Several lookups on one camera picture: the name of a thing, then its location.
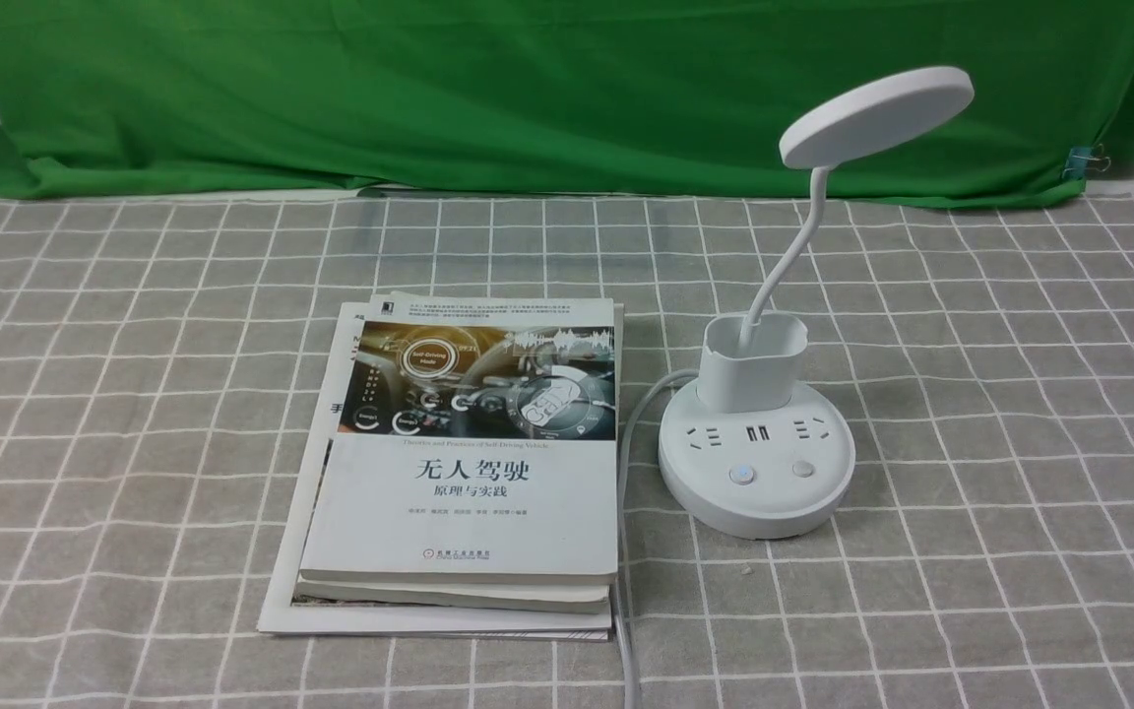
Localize white desk lamp socket base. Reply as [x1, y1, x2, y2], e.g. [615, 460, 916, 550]
[658, 66, 974, 540]

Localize self-driving book top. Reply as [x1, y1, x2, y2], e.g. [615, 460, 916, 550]
[299, 290, 619, 586]

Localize middle white book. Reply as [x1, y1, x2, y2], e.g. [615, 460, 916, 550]
[293, 301, 626, 615]

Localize bottom large white book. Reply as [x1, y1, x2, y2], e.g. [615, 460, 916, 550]
[257, 302, 613, 642]

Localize grey checked tablecloth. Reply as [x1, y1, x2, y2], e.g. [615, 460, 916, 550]
[0, 196, 1134, 708]

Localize green backdrop cloth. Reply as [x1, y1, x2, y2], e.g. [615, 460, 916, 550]
[0, 1, 1134, 208]

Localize blue binder clip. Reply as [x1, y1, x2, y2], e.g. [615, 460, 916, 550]
[1061, 144, 1112, 182]

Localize white power cable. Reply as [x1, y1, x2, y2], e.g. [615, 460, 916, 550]
[613, 368, 702, 709]

